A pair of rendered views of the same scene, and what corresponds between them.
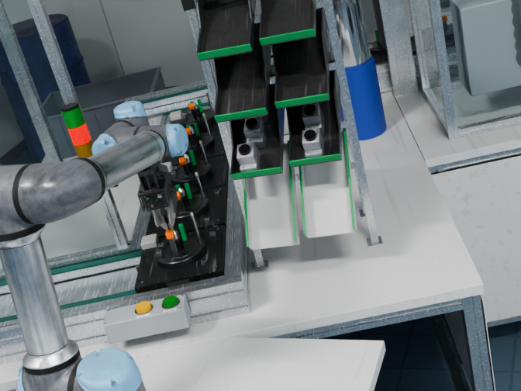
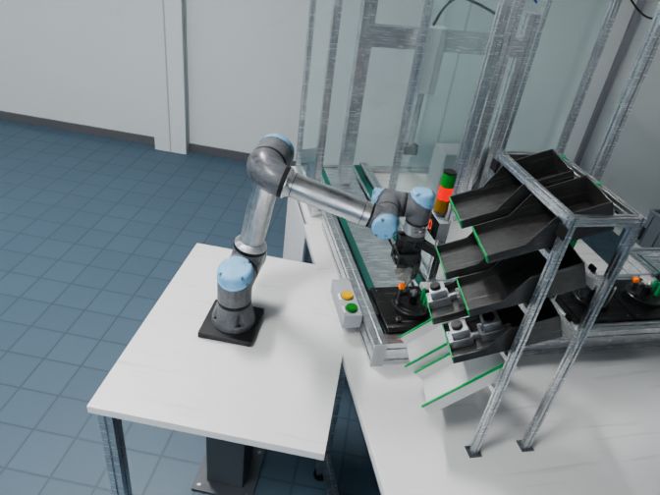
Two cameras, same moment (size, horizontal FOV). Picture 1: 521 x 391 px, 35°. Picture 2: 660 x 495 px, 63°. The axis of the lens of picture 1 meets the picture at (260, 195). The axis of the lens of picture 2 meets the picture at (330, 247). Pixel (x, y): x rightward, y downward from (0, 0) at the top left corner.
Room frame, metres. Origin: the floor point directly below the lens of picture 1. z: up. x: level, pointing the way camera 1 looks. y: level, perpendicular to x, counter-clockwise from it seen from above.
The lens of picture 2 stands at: (1.11, -1.04, 2.16)
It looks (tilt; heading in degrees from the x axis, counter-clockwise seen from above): 33 degrees down; 69
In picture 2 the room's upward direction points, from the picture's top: 8 degrees clockwise
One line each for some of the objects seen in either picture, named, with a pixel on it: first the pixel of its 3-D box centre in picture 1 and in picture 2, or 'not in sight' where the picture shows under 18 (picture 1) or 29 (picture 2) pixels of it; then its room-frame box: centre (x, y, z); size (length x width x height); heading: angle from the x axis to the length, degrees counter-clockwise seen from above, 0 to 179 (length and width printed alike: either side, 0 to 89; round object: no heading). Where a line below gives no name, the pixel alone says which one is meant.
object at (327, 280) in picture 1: (201, 216); (511, 327); (2.40, 0.21, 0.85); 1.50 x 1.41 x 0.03; 84
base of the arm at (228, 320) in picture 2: not in sight; (234, 308); (1.35, 0.39, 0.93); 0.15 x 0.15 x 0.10
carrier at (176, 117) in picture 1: (196, 111); (646, 289); (2.95, 0.15, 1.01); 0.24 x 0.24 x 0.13; 84
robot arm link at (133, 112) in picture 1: (132, 126); (419, 206); (1.90, 0.26, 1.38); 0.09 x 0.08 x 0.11; 153
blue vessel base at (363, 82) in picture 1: (358, 97); not in sight; (2.70, -0.42, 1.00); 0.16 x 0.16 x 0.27
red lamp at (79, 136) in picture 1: (79, 133); (445, 192); (2.10, 0.43, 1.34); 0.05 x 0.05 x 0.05
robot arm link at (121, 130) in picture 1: (120, 143); (388, 203); (1.81, 0.29, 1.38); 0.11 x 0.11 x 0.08; 63
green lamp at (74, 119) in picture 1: (73, 116); (448, 179); (2.10, 0.43, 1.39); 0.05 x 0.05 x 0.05
